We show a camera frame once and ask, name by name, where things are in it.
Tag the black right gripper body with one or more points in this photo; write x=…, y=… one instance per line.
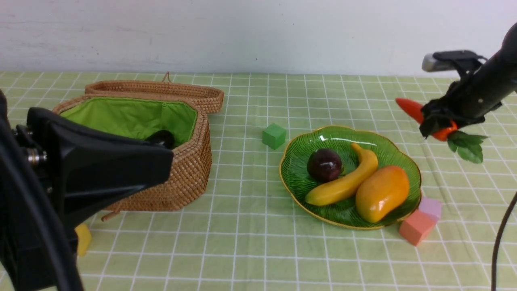
x=469, y=99

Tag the orange toy carrot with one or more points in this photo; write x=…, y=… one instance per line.
x=467, y=146

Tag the yellow toy banana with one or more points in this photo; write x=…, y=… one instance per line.
x=345, y=187

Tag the orange yellow toy mango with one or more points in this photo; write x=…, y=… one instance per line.
x=381, y=193

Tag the dark purple toy plum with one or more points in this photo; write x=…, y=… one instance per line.
x=324, y=165

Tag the purple toy eggplant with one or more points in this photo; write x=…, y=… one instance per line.
x=162, y=137

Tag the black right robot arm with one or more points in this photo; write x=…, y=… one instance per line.
x=511, y=44

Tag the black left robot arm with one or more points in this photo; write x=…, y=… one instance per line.
x=55, y=174

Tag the lilac foam cube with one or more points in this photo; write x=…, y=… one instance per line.
x=432, y=208

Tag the pink foam cube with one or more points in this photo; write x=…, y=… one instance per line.
x=416, y=227

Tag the green checkered tablecloth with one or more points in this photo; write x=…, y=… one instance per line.
x=246, y=234

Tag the green glass leaf plate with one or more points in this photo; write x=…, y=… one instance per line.
x=298, y=182

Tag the green foam cube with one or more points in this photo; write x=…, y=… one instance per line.
x=273, y=136

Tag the woven wicker basket lid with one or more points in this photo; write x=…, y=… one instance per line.
x=204, y=98

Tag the woven wicker basket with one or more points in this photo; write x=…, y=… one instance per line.
x=139, y=116

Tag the yellow foam block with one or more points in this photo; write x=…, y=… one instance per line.
x=83, y=238

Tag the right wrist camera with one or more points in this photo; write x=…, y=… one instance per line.
x=462, y=61

